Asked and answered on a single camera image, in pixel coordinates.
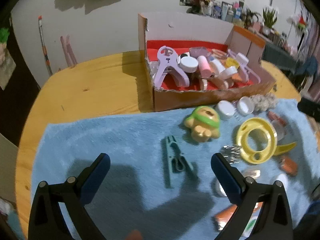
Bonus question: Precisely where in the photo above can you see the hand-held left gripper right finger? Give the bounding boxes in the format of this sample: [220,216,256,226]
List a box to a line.
[211,153,293,240]

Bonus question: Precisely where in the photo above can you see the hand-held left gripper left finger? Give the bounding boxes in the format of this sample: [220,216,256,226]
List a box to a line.
[28,153,111,240]

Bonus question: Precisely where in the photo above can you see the yellow curved plastic piece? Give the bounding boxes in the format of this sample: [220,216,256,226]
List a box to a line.
[274,142,297,157]

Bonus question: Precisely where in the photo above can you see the white cap green label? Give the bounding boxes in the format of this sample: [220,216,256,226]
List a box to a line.
[244,211,259,235]

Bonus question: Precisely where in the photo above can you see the teal clothespin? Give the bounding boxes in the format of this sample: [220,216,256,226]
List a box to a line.
[162,135,198,189]

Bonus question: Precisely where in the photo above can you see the orange packet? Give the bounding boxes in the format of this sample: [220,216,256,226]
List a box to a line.
[279,155,299,176]

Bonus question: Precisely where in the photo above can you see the white jar lid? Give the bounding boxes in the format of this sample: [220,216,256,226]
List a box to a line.
[236,96,255,116]
[215,100,236,120]

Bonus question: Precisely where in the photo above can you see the cardboard box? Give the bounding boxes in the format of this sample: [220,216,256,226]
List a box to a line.
[137,12,277,112]

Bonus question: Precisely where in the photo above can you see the small orange tube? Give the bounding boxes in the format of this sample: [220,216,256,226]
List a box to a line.
[267,111,287,127]

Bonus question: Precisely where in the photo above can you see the light blue fluffy towel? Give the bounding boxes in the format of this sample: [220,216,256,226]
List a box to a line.
[31,99,313,240]

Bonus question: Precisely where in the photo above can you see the blue garment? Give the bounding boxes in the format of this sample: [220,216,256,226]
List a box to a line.
[297,56,318,77]

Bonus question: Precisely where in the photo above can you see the beige crumpled fluffy object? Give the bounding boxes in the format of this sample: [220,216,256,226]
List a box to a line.
[251,93,278,112]

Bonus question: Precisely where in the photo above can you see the green yellow turtle toy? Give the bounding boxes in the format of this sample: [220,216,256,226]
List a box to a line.
[183,106,221,143]

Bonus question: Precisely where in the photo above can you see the dark green covered table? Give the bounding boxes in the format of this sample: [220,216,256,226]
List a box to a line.
[260,39,302,77]

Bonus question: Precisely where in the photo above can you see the red green ornament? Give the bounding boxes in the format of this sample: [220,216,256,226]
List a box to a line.
[287,15,309,33]

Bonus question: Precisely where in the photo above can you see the potted plant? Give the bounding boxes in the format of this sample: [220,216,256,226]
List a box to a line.
[262,6,278,36]

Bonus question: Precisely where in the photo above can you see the pink tube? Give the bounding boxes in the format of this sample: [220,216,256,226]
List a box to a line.
[197,55,213,78]

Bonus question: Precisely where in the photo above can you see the pink wooden piece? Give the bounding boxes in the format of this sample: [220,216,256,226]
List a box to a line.
[60,35,78,68]

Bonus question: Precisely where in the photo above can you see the dark wooden door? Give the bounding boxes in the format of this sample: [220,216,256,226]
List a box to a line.
[0,15,42,153]

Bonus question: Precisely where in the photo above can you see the broom stick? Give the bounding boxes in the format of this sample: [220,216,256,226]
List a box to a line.
[37,15,53,76]

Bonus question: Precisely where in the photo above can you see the yellow plastic ring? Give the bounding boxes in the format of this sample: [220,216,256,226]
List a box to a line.
[236,117,278,165]

